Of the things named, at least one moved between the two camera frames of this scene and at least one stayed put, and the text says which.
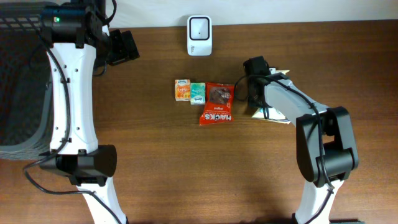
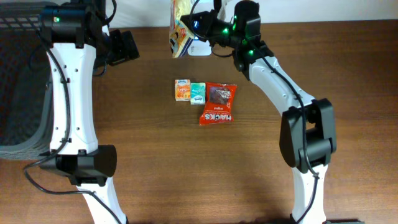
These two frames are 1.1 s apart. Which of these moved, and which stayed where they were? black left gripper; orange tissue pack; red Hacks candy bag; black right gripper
Moved: black right gripper
Stayed: red Hacks candy bag; orange tissue pack; black left gripper
